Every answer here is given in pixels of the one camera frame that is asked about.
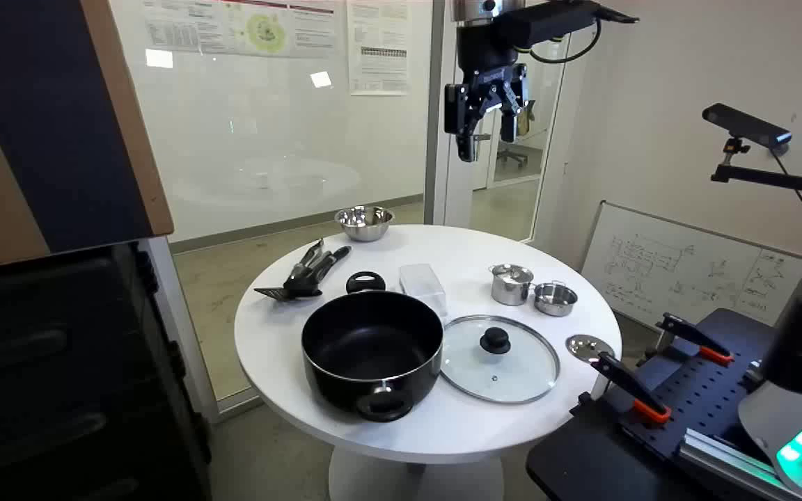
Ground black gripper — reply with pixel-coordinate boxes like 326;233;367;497
443;21;536;166

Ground clear glass lid black knob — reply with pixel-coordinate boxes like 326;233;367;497
438;312;562;406

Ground steel pot with lid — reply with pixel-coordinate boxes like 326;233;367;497
488;260;539;308

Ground small open steel pot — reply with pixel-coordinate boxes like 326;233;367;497
532;280;583;320

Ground small steel lid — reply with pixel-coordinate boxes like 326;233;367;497
562;331;619;366

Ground large black cooking pot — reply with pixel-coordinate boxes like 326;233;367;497
298;266;449;426

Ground steel mixing bowl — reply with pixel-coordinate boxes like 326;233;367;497
331;202;398;244

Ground clear plastic container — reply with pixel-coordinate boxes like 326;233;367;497
397;260;451;323

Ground black kitchen tongs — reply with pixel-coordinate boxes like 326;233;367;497
285;238;353;291

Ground whiteboard with drawings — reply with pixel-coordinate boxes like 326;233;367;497
579;196;802;333

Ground black spatula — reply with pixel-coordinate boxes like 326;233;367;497
253;235;328;306

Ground perforated mounting plate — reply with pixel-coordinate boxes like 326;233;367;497
603;306;784;466

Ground black robot table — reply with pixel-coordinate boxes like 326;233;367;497
523;393;701;501

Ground black cabinet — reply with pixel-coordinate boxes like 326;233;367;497
0;233;216;501

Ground narrow wall paper sheet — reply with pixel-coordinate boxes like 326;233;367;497
345;0;416;96

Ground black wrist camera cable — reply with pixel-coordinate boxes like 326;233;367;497
523;13;608;66

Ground black camera on stand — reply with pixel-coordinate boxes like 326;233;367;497
699;99;795;156

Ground wide wall poster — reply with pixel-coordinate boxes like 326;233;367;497
131;0;342;61

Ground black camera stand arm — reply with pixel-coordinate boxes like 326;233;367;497
708;137;802;201

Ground black clamp orange handle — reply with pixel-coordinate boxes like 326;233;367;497
590;351;678;429
656;312;739;366

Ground silver aluminium rail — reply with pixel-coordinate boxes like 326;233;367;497
678;426;800;501

